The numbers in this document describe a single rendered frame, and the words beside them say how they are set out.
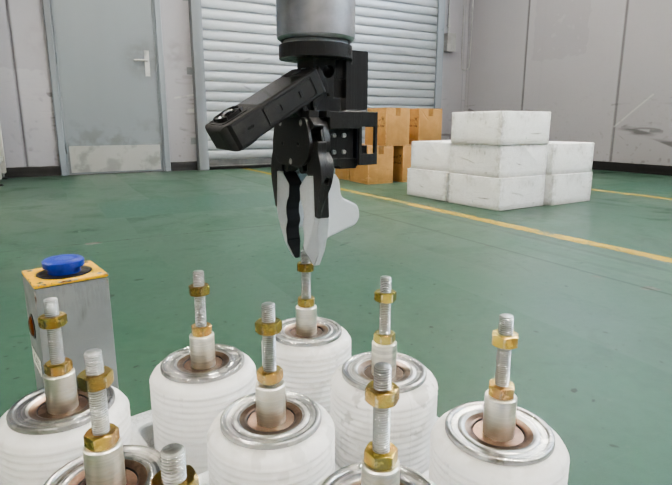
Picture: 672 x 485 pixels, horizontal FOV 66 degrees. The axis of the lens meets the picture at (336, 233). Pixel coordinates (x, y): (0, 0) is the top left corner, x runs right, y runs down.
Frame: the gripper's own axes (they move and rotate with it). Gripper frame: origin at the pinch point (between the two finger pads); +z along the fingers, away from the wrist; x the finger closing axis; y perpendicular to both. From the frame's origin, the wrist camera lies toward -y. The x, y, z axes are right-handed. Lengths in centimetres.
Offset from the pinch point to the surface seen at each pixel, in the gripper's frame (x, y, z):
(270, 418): -13.7, -10.6, 8.5
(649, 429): -12, 56, 34
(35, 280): 13.8, -22.8, 2.9
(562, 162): 133, 257, 9
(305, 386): -4.1, -1.9, 12.9
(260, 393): -13.2, -11.1, 6.6
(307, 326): -1.0, 0.3, 8.1
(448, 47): 452, 489, -110
